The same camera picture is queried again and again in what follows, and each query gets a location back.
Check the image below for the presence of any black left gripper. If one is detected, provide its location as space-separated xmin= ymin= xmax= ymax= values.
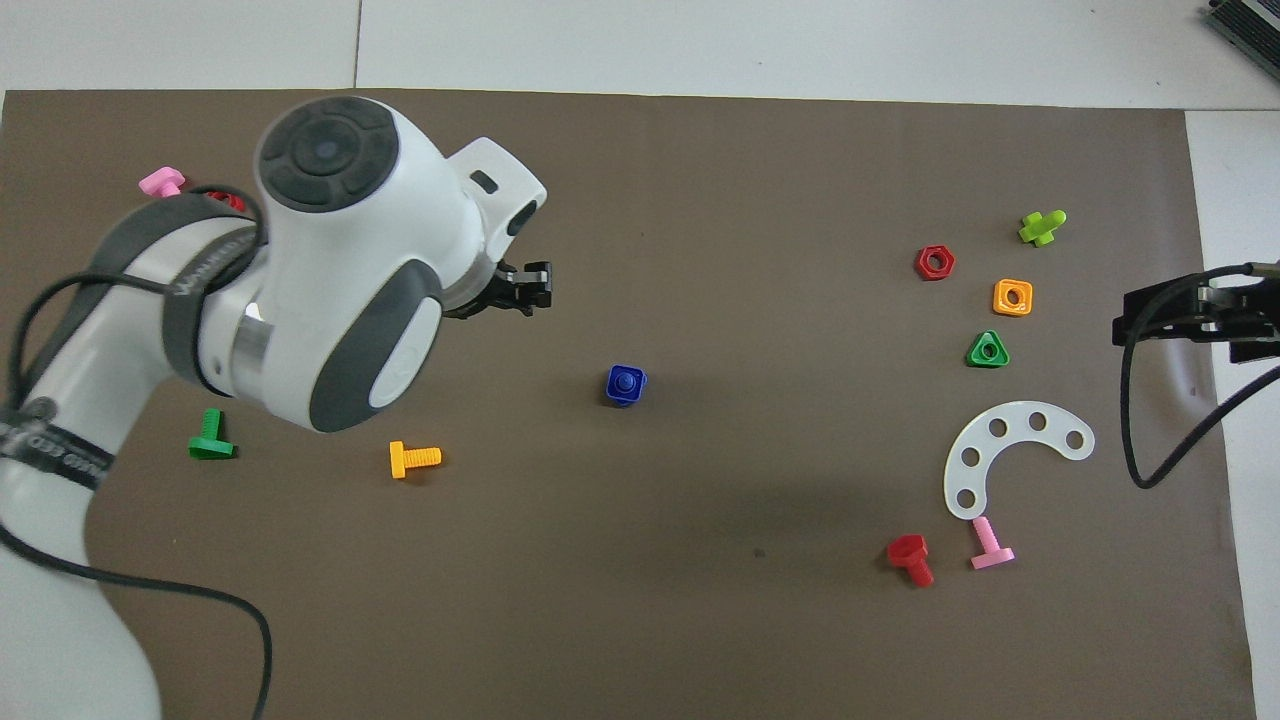
xmin=445 ymin=262 xmax=553 ymax=321

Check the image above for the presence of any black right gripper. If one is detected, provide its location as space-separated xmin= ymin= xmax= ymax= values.
xmin=1113 ymin=274 xmax=1280 ymax=364

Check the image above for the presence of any lime cross-head screw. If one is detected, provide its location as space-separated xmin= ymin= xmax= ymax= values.
xmin=1018 ymin=209 xmax=1068 ymax=248

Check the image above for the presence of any orange plastic screw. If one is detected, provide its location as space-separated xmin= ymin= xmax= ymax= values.
xmin=389 ymin=441 xmax=443 ymax=480

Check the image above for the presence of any green plastic screw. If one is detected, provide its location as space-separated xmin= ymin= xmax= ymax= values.
xmin=188 ymin=408 xmax=237 ymax=461

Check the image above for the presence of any red plastic screw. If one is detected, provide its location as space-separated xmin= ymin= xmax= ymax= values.
xmin=886 ymin=534 xmax=936 ymax=588

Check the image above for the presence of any white curved perforated strip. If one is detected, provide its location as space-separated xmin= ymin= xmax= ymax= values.
xmin=943 ymin=401 xmax=1096 ymax=521

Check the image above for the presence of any brown table mat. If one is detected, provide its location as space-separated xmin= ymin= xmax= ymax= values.
xmin=0 ymin=88 xmax=1259 ymax=720

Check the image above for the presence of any black ribbed device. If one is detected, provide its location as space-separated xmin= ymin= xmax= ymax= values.
xmin=1205 ymin=0 xmax=1280 ymax=83

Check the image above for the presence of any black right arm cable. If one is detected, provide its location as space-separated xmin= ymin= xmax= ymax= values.
xmin=1118 ymin=262 xmax=1280 ymax=489

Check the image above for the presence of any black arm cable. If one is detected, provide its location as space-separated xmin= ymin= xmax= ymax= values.
xmin=0 ymin=185 xmax=273 ymax=720
xmin=1118 ymin=262 xmax=1280 ymax=489

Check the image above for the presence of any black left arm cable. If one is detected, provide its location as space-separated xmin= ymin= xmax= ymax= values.
xmin=0 ymin=185 xmax=273 ymax=720

